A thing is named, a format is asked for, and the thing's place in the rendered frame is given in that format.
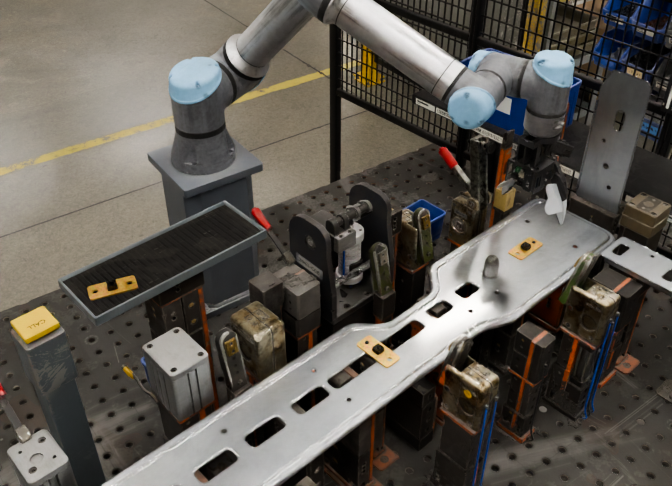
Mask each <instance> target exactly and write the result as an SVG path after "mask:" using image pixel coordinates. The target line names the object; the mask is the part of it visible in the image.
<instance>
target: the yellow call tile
mask: <svg viewBox="0 0 672 486"><path fill-rule="evenodd" d="M11 326H12V327H13V328H14V329H15V331H16V332H17V333H18V334H19V336H20V337H21V338H22V339H23V340H24V342H25V343H26V344H29V343H31V342H33V341H35V340H37V339H38V338H40V337H42V336H44V335H46V334H48V333H50V332H52V331H54V330H56V329H58V328H60V325H59V322H58V321H57V320H56V319H55V318H54V317H53V316H52V315H51V314H50V312H49V311H48V310H47V309H46V308H45V307H44V306H41V307H39V308H37V309H35V310H33V311H31V312H29V313H27V314H25V315H23V316H20V317H18V318H16V319H14V320H12V321H11Z"/></svg>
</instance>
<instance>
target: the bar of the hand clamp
mask: <svg viewBox="0 0 672 486"><path fill-rule="evenodd" d="M468 143H470V178H471V197H473V198H475V199H477V200H478V202H479V210H480V204H481V205H483V206H487V205H488V154H492V153H493V152H494V151H495V150H496V143H495V141H489V142H488V136H484V135H482V134H479V135H477V136H476V137H474V138H472V139H469V140H468ZM480 194H481V195H482V196H483V197H484V201H483V202H482V203H480ZM479 210H478V211H479Z"/></svg>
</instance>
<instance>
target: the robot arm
mask: <svg viewBox="0 0 672 486"><path fill-rule="evenodd" d="M313 17H316V18H317V19H318V20H320V21H321V22H323V23H324V24H326V25H328V24H335V25H336V26H338V27H339V28H341V29H342V30H343V31H345V32H346V33H348V34H349V35H350V36H352V37H353V38H355V39H356V40H357V41H359V42H360V43H362V44H363V45H364V46H366V47H367V48H368V49H370V50H371V51H373V52H374V53H375V54H377V55H378V56H380V57H381V58H382V59H384V60H385V61H387V62H388V63H389V64H391V65H392V66H394V67H395V68H396V69H398V70H399V71H401V72H402V73H403V74H405V75H406V76H408V77H409V78H410V79H412V80H413V81H415V82H416V83H417V84H419V85H420V86H422V87H423V88H424V89H426V90H427V91H428V92H430V93H431V94H433V95H434V96H435V97H437V98H438V99H440V100H441V101H443V102H444V103H446V104H447V105H448V114H449V116H450V118H451V119H452V121H453V122H454V123H455V124H456V125H457V126H459V127H461V128H464V129H475V128H478V127H479V126H481V125H482V124H483V123H484V122H486V120H488V119H489V118H490V117H491V116H492V115H493V114H494V112H495V110H496V108H497V107H498V106H499V105H500V103H501V102H502V101H503V100H504V99H505V97H506V96H510V97H515V98H519V99H526V100H527V106H526V111H525V117H524V123H523V126H524V131H523V135H521V136H519V140H518V146H517V152H516V155H514V156H512V157H511V158H509V159H508V162H507V168H506V175H505V181H503V182H502V183H500V184H499V185H498V186H497V188H500V187H502V195H504V194H506V193H507V192H508V191H510V190H511V189H512V187H513V185H515V184H519V185H521V186H523V187H522V189H523V190H525V191H527V192H531V191H532V195H533V194H535V193H536V192H539V191H540V190H542V189H543V188H544V184H546V183H547V181H548V180H550V179H551V178H552V179H551V184H548V185H547V186H546V193H547V196H548V200H547V202H546V204H545V212H546V213H547V214H548V215H551V214H555V213H557V215H556V216H557V219H558V222H559V224H560V225H562V224H563V222H564V219H565V214H566V207H567V181H566V178H565V176H564V174H563V172H562V170H561V166H560V163H559V162H558V160H557V159H558V157H559V156H560V157H564V156H565V157H568V158H569V157H570V155H571V153H572V151H573V148H574V147H573V146H571V145H569V144H570V143H568V142H566V141H565V140H563V139H561V140H560V135H561V131H562V128H563V126H564V125H565V122H564V119H565V114H566V109H567V104H568V100H569V95H570V90H571V86H572V84H573V72H574V66H575V62H574V59H573V58H572V57H571V56H570V55H569V54H567V53H565V52H562V51H558V50H553V51H551V50H544V51H540V52H539V53H537V54H536V55H535V58H534V60H533V59H531V60H530V59H525V58H520V57H515V56H511V55H506V54H501V53H499V52H496V51H484V50H479V51H477V52H475V53H474V54H473V56H472V59H471V60H470V62H469V65H468V67H466V66H465V65H464V64H462V63H461V62H459V61H458V60H457V59H455V58H454V57H452V56H451V55H450V54H448V53H447V52H445V51H444V50H442V49H441V48H440V47H438V46H437V45H435V44H434V43H433V42H431V41H430V40H428V39H427V38H426V37H424V36H423V35H421V34H420V33H419V32H417V31H416V30H414V29H413V28H412V27H410V26H409V25H407V24H406V23H404V22H403V21H402V20H400V19H399V18H397V17H396V16H395V15H393V14H392V13H390V12H389V11H388V10H386V9H385V8H383V7H382V6H381V5H379V4H378V3H376V2H375V1H373V0H272V1H271V2H270V4H269V5H268V6H267V7H266V8H265V9H264V10H263V11H262V12H261V14H260V15H259V16H258V17H257V18H256V19H255V20H254V21H253V22H252V24H251V25H250V26H249V27H248V28H247V29H246V30H245V31H244V32H243V33H242V34H235V35H232V36H231V37H230V38H229V39H228V40H227V41H226V42H225V43H224V44H223V46H222V47H221V48H220V49H219V50H218V51H217V52H216V53H215V54H213V55H212V56H210V57H209V58H207V57H193V58H192V59H190V60H189V59H186V60H183V61H181V62H179V63H178V64H176V65H175V66H174V67H173V68H172V70H171V71H170V73H169V88H168V89H169V95H170V97H171V104H172V111H173V118H174V124H175V131H176V133H175V137H174V142H173V147H172V151H171V156H172V163H173V165H174V167H175V168H176V169H178V170H179V171H181V172H184V173H187V174H192V175H208V174H214V173H218V172H220V171H223V170H225V169H227V168H228V167H230V166H231V165H232V164H233V163H234V162H235V160H236V149H235V145H234V143H233V141H232V139H231V137H230V135H229V132H228V130H227V128H226V123H225V112H224V110H225V108H227V107H228V106H229V105H231V104H232V103H233V102H235V101H236V100H238V99H239V98H240V97H242V96H243V95H245V94H246V93H247V92H249V91H251V90H253V89H255V88H256V87H257V86H258V85H259V84H260V83H261V81H262V80H263V79H264V77H265V75H266V73H267V72H268V70H269V67H270V62H269V61H270V60H271V59H272V58H273V57H274V56H275V55H276V54H277V53H278V52H279V51H280V50H281V49H282V48H283V47H284V46H285V45H286V44H287V43H288V42H289V41H290V40H291V39H292V38H293V37H294V36H295V35H296V34H297V33H298V32H299V31H300V30H301V29H302V28H303V27H304V26H305V25H306V24H307V23H308V22H309V21H310V20H311V19H312V18H313ZM554 155H555V156H558V157H555V156H554ZM512 163H513V164H512ZM510 164H512V170H511V171H510V172H509V173H508V170H509V165H510Z"/></svg>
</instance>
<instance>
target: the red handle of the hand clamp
mask: <svg viewBox="0 0 672 486"><path fill-rule="evenodd" d="M438 153H439V154H440V156H441V157H442V158H443V160H444V161H445V162H446V164H447V165H448V166H449V168H450V169H451V170H452V171H453V172H454V173H455V175H456V176H457V177H458V179H459V180H460V181H461V183H462V184H463V185H464V187H465V188H466V189H467V191H468V192H469V193H470V195H471V181H470V180H469V178H468V177H467V176H466V174H465V173H464V172H463V170H462V169H461V168H460V166H459V165H458V162H457V161H456V160H455V158H454V157H453V156H452V154H451V153H450V152H449V150H448V149H447V148H446V147H443V146H442V147H441V148H439V152H438Z"/></svg>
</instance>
